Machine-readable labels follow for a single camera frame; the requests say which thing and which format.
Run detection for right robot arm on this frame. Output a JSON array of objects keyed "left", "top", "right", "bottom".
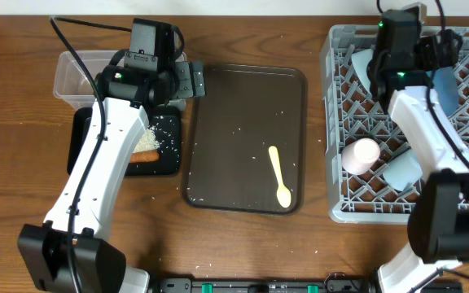
[{"left": 366, "top": 26, "right": 469, "bottom": 292}]

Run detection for clear plastic waste bin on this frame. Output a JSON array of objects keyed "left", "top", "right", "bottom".
[{"left": 54, "top": 49, "right": 185, "bottom": 109}]

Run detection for grey dishwasher rack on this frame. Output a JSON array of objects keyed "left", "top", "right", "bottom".
[{"left": 320, "top": 24, "right": 469, "bottom": 225}]

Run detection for dark blue plate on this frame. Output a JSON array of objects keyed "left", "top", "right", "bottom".
[{"left": 433, "top": 67, "right": 460, "bottom": 116}]

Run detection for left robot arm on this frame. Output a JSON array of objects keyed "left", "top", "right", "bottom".
[{"left": 17, "top": 61, "right": 205, "bottom": 292}]

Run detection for pink cup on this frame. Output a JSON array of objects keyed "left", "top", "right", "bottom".
[{"left": 341, "top": 138, "right": 380, "bottom": 175}]

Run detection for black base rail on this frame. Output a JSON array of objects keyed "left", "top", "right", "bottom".
[{"left": 149, "top": 278, "right": 362, "bottom": 293}]

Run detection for black rectangular tray bin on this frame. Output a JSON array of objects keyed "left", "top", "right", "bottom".
[{"left": 67, "top": 106, "right": 182, "bottom": 177}]

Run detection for yellow plastic spoon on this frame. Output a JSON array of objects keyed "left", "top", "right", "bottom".
[{"left": 268, "top": 146, "right": 291, "bottom": 208}]

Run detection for orange carrot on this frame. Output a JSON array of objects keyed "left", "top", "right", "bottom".
[{"left": 129, "top": 150, "right": 160, "bottom": 164}]

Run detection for brown serving tray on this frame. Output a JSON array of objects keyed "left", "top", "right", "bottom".
[{"left": 181, "top": 64, "right": 308, "bottom": 216}]

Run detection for spilled white rice pile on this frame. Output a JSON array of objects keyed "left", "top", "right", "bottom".
[{"left": 134, "top": 128, "right": 160, "bottom": 153}]

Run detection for light blue cup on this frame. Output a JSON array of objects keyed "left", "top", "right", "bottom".
[{"left": 383, "top": 149, "right": 423, "bottom": 191}]

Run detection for light blue bowl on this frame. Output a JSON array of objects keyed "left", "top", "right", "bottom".
[{"left": 351, "top": 49, "right": 374, "bottom": 96}]

